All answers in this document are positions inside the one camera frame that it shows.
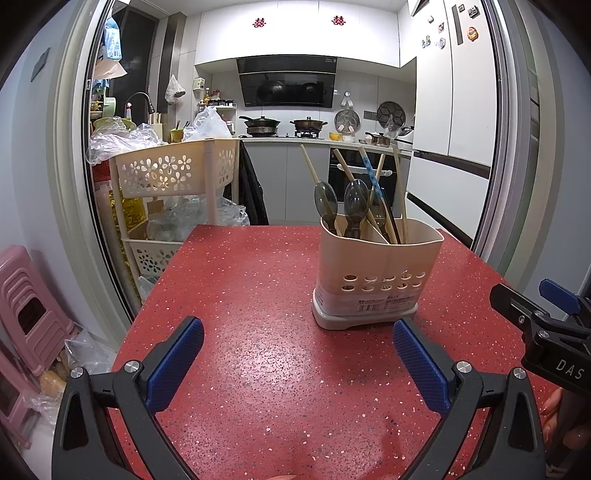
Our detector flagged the black built-in oven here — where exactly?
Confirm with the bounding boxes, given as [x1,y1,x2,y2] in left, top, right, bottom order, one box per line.
[328,148,411,208]

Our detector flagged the pink plastic stool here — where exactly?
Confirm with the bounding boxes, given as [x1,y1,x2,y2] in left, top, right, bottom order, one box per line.
[0,342,42,450]
[0,244,77,374]

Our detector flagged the yellow oil bottle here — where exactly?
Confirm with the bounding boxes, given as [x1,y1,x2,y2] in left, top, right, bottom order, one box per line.
[108,189,139,232]

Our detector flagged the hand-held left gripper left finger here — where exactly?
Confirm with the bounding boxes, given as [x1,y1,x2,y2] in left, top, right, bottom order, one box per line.
[52,316,205,480]

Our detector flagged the grey base cabinets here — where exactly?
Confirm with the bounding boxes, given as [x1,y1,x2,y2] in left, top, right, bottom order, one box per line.
[242,141,331,227]

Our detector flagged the round black wire rack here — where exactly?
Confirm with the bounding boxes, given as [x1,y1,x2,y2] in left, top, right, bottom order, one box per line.
[376,100,407,130]

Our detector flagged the dark translucent plastic spoon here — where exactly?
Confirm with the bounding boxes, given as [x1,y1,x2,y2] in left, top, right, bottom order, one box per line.
[314,181,345,237]
[342,179,370,240]
[368,187,393,243]

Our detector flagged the black jacket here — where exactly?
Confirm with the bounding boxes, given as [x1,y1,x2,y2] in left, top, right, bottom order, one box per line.
[238,141,270,227]

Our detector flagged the round steel steamer plate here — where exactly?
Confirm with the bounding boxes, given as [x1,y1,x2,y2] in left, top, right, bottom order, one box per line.
[334,108,362,136]

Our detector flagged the person's right hand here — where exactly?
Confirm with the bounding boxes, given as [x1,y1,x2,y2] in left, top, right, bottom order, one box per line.
[540,387,591,478]

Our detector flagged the white spice rack with bottles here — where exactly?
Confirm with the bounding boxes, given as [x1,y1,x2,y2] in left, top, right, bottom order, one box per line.
[198,88,238,137]

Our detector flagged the black wok with lid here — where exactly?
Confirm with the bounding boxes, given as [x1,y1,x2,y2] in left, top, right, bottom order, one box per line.
[239,115,281,137]

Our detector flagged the white upper cabinets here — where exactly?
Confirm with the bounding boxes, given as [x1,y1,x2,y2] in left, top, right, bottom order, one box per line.
[194,0,416,70]

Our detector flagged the clear plastic bag with bread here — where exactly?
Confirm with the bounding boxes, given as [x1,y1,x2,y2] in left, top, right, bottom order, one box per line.
[34,325,116,416]

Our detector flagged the beige plastic storage cart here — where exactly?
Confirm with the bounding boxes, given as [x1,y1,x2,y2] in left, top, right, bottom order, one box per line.
[108,137,241,296]

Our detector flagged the group of fridge magnets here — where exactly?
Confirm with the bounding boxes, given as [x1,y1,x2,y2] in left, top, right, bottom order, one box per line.
[420,4,482,51]

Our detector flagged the black kitchen faucet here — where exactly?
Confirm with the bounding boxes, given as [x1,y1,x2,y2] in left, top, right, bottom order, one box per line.
[124,91,155,125]

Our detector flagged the crumpled clear plastic bag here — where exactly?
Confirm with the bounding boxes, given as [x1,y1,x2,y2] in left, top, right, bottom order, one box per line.
[148,194,250,243]
[85,116,164,166]

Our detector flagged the hanging white plastic bag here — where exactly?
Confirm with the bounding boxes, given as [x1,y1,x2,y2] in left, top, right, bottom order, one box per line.
[165,74,188,103]

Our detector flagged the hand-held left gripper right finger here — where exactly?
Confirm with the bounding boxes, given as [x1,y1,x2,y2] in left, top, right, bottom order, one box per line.
[392,318,548,480]

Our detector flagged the grey sliding door frame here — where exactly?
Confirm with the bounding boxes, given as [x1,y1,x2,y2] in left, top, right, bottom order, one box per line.
[51,0,543,324]

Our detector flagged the blue hanging cloth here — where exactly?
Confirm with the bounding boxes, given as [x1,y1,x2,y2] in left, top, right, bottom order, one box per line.
[95,16,127,79]

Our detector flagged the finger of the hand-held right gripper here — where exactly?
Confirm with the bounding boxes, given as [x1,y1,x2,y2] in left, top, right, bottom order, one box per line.
[539,278,591,319]
[489,283,555,333]

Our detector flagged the blue patterned wooden chopstick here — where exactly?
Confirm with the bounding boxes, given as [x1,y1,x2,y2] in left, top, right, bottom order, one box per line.
[359,146,400,244]

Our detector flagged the beige plastic utensil holder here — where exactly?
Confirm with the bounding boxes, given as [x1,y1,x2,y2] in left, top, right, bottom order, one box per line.
[311,216,445,330]

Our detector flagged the dark cooking pot with lid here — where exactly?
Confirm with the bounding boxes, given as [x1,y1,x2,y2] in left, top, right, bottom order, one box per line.
[290,117,328,134]

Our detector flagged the white refrigerator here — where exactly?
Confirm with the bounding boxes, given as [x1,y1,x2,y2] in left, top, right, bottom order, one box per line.
[399,0,499,250]

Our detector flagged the black range hood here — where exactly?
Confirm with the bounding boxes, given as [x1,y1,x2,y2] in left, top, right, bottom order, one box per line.
[236,56,338,109]

